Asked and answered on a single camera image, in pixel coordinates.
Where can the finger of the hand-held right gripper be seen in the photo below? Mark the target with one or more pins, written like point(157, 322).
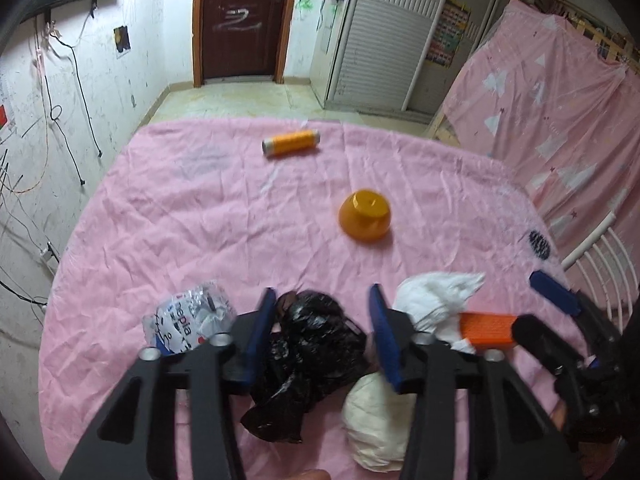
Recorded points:
point(552, 290)
point(535, 335)

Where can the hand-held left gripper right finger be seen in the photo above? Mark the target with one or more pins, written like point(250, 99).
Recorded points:
point(382, 330)

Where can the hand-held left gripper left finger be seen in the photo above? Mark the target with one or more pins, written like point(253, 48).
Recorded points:
point(260, 325)

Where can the long orange box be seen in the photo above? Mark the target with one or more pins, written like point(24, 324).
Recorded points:
point(487, 330)

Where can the black plastic bag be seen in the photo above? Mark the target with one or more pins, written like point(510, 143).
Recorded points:
point(310, 350)

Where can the orange plastic bowl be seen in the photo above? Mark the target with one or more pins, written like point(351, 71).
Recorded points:
point(365, 220)

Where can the orange tube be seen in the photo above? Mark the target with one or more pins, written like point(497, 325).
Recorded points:
point(292, 142)

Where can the person's right hand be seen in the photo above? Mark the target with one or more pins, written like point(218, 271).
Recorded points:
point(559, 414)

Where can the white tissue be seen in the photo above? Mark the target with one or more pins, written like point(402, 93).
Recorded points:
point(435, 300)

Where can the printed clear plastic wrapper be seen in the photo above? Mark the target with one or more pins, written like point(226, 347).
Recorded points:
point(185, 320)

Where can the cream paper ball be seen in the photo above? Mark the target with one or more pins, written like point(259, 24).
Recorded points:
point(375, 420)

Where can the pink bed sheet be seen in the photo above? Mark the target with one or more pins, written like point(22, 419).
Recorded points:
point(200, 220)

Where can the pink printed curtain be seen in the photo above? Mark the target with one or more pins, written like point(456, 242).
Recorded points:
point(550, 110)

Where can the colourful grid poster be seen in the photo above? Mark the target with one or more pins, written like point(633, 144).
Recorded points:
point(447, 35)

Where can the white slatted wardrobe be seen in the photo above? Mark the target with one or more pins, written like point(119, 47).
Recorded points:
point(380, 50)

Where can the dark brown door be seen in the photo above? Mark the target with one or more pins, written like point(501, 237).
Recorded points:
point(245, 20)

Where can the white wall socket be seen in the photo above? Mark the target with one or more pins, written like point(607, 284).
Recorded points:
point(49, 254)

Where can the open wall junction box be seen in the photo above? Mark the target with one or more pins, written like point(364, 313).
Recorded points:
point(121, 40)

